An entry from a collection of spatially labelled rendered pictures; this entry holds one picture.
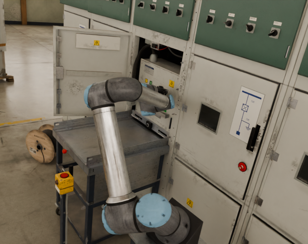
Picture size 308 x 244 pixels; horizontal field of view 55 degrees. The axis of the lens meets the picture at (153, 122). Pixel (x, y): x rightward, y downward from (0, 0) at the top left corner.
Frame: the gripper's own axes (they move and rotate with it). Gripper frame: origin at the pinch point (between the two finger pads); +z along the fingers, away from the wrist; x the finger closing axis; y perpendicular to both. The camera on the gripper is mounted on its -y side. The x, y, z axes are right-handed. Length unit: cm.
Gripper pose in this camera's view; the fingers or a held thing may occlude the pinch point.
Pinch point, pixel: (165, 92)
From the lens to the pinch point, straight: 229.2
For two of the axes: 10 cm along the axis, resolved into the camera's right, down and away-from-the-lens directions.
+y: 7.9, 3.4, -5.1
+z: 5.5, -0.1, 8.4
